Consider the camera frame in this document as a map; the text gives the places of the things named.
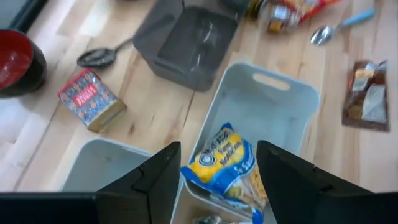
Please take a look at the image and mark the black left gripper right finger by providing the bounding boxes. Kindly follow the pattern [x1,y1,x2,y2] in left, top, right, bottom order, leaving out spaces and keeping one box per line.
[256,139,374,224]

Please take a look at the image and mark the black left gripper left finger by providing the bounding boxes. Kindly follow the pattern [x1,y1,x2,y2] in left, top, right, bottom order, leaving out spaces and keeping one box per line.
[95,141,182,224]

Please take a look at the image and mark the blue yellow noodle packet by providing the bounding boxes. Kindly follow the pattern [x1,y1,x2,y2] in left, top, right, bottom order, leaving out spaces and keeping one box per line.
[180,122,269,224]

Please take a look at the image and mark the black spoon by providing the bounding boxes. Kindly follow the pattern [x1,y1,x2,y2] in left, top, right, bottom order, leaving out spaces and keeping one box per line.
[76,36,135,69]

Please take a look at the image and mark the light blue handled spoon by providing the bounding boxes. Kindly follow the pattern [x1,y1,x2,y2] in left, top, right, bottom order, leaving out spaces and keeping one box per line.
[310,7,376,47]

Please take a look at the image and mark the red orange ramen packet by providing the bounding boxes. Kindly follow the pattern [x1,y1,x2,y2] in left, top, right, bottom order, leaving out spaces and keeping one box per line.
[270,0,341,22]

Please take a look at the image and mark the brown snack packet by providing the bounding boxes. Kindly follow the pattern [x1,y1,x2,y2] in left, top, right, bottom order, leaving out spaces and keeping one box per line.
[341,59,391,133]

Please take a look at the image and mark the dark grey plastic bin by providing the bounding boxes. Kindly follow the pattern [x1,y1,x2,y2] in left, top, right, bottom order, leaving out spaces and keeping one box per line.
[132,0,246,93]

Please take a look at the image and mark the red and black bowl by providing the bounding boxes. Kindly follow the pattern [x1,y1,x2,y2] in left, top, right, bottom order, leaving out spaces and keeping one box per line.
[0,29,48,99]

